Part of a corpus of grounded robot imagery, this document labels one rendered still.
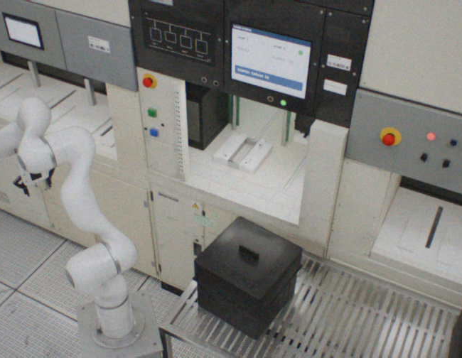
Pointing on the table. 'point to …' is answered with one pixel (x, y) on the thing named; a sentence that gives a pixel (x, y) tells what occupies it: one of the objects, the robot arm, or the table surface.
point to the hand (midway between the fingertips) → (38, 188)
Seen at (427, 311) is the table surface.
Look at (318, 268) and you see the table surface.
